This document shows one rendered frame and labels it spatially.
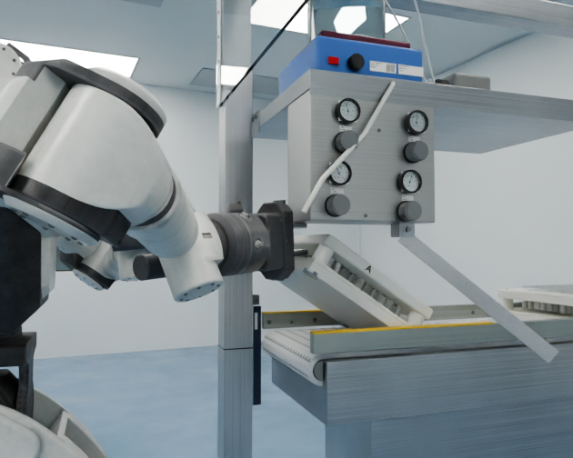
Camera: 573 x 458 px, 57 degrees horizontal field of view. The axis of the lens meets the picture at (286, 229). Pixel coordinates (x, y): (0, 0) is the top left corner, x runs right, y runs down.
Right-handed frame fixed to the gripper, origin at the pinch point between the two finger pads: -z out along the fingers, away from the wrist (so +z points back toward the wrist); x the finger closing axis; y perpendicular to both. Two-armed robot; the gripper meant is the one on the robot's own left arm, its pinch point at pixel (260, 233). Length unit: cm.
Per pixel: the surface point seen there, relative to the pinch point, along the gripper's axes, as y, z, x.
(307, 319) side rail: -9.8, -9.3, 18.3
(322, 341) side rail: 18.2, -5.6, 18.8
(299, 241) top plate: 9.0, -5.6, 2.6
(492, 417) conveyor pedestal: 7, -38, 38
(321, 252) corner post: 17.7, -7.2, 5.0
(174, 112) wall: -492, 20, -175
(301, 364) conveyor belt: 13.7, -2.8, 22.9
